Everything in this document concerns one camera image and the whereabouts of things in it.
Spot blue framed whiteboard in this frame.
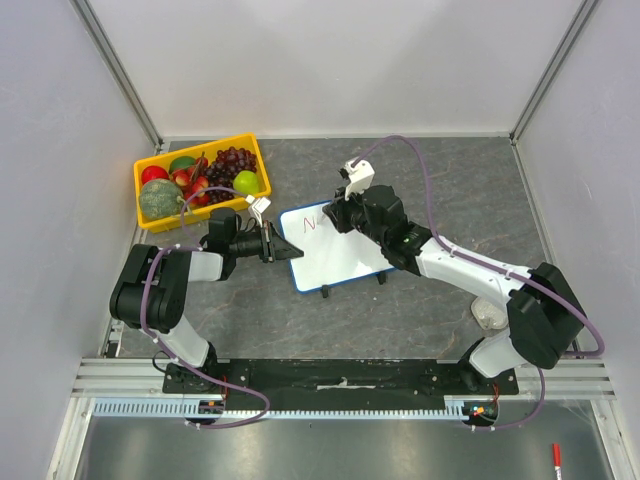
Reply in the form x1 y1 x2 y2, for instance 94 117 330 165
279 201 394 294

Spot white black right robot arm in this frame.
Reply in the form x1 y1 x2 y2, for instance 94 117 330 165
323 185 584 394

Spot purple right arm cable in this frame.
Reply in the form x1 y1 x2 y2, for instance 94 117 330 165
349 134 606 432

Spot green apple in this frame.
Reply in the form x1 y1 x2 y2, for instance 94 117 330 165
233 170 261 195

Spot red yellow small fruits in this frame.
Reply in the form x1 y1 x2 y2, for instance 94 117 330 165
171 166 210 207

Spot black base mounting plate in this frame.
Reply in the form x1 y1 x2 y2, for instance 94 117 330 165
162 357 521 411

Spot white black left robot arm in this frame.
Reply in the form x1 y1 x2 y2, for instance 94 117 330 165
109 208 304 393

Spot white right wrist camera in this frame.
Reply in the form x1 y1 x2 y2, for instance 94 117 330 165
340 159 375 200

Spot green lime fruit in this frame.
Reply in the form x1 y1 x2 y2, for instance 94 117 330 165
169 155 196 174

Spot green netted melon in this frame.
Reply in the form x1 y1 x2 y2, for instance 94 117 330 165
138 179 184 220

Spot aluminium frame rail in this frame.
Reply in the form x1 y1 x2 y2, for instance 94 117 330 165
69 357 174 399

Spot red apple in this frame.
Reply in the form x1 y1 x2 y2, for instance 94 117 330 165
141 165 170 185

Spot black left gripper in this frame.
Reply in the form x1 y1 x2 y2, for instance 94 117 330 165
229 221 303 264

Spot yellow plastic fruit bin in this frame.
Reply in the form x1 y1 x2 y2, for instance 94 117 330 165
133 133 272 233

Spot grey slotted cable duct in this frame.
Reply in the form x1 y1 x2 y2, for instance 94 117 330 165
92 397 474 419

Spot red marker pen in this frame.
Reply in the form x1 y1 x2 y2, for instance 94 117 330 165
552 443 563 480

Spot dark purple grape bunch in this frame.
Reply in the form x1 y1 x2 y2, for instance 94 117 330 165
199 147 257 205

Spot white bead eraser pad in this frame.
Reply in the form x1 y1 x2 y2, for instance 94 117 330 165
470 297 508 330

